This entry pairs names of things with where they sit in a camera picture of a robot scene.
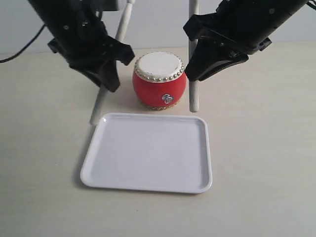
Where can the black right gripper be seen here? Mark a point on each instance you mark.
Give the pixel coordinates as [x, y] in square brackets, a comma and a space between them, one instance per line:
[245, 27]

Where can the small red drum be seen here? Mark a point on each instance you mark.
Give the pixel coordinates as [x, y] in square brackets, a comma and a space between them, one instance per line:
[159, 80]

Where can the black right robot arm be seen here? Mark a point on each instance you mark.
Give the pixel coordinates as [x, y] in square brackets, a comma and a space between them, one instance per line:
[282, 11]

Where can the white rectangular plastic tray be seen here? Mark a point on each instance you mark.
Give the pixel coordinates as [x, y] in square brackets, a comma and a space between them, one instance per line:
[143, 152]

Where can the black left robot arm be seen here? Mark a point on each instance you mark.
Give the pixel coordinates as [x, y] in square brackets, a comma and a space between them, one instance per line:
[46, 7]

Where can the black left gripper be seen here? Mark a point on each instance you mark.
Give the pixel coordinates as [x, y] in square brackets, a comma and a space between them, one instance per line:
[83, 41]

